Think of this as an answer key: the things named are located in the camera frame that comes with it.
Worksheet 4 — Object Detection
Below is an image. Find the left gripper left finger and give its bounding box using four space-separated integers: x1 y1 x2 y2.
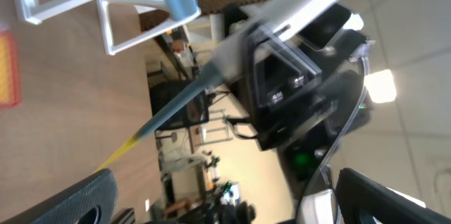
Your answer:
0 168 119 224

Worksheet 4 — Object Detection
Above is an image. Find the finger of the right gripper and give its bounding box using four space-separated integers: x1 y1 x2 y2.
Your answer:
246 25 323 109
298 3 368 53

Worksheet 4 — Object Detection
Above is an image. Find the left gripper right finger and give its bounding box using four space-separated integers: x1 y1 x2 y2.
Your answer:
333 167 451 224

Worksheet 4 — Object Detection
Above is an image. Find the white pipette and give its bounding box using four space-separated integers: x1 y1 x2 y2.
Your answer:
94 0 369 173

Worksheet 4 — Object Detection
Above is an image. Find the red and yellow tip box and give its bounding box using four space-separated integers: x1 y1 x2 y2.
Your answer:
0 29 22 109

